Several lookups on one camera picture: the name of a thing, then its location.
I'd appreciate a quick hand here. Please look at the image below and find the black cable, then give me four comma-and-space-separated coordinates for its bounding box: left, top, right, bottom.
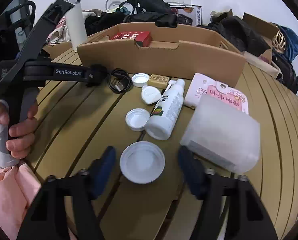
107, 68, 134, 94

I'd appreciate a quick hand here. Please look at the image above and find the small white cap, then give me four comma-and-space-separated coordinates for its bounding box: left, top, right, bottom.
131, 73, 150, 87

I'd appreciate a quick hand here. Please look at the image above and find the white oval container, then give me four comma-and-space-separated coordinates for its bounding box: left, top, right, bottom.
141, 86, 161, 105

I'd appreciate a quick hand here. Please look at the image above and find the white bottle cap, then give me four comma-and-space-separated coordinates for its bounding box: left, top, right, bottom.
125, 108, 150, 132

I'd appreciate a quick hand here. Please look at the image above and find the white spray bottle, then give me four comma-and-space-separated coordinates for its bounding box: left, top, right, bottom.
145, 79, 185, 140

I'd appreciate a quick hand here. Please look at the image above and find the translucent white plastic box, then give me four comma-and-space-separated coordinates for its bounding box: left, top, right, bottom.
180, 94, 260, 174

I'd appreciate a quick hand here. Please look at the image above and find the large white round lid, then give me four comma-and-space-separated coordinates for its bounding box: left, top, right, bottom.
119, 141, 165, 184

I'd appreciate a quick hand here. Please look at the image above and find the pink white wipes pack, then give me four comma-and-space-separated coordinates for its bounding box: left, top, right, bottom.
184, 73, 249, 114

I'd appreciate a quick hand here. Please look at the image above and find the person's left hand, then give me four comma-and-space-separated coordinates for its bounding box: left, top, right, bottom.
0, 100, 38, 159

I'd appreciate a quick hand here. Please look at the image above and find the white thermos bottle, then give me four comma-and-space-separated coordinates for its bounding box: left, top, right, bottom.
65, 0, 87, 52

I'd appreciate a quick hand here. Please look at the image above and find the red printed box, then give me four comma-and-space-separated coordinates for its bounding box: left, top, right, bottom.
110, 31, 152, 47

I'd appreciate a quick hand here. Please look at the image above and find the black clothes pile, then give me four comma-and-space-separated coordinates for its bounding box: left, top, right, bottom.
84, 0, 178, 36

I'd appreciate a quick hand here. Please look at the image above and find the brown cardboard tray box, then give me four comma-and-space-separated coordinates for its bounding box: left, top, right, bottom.
77, 22, 246, 87

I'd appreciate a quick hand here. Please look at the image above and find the printed appliance carton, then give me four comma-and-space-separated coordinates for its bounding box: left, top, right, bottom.
170, 4, 203, 26

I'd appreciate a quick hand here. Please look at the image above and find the black jacket right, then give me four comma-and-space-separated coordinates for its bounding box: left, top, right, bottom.
204, 16, 270, 57

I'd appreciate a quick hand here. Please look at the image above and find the open cardboard box right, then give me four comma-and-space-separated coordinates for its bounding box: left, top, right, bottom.
242, 12, 279, 64

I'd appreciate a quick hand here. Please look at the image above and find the woven wicker basket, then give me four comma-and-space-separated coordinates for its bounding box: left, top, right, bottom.
272, 30, 286, 54

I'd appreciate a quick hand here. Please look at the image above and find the blue fabric bag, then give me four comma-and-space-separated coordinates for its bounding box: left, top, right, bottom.
279, 25, 298, 62

